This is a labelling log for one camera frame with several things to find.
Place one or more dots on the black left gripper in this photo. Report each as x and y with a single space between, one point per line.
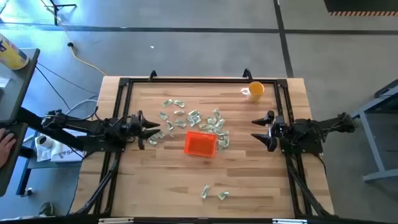
133 127

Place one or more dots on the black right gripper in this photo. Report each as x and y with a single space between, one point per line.
279 129

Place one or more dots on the grey-green cloth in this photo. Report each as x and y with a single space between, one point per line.
221 145
226 141

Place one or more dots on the orange slotted plastic basket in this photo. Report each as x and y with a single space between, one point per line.
200 144

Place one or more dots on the clear plastic wrapper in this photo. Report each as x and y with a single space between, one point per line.
211 120

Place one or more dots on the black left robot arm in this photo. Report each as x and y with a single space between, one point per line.
93 127

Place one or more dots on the white paper towel roll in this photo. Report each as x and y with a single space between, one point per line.
43 141

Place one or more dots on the grey metal bench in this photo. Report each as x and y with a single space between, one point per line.
371 137

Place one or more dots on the person's shoe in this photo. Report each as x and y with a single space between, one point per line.
46 209

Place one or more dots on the grey side desk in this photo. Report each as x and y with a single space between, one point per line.
12 93

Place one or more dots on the person's hand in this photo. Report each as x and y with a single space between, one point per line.
5 146

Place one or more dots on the black tripod stand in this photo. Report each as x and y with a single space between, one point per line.
56 9

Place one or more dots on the black mat with hazard stripes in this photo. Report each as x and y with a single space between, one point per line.
360 6

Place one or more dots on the yellow wipes canister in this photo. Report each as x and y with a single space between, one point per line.
11 54

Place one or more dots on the black metal table frame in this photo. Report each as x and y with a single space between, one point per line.
202 80

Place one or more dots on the silver metal bracket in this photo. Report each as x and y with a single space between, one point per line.
289 221
115 221

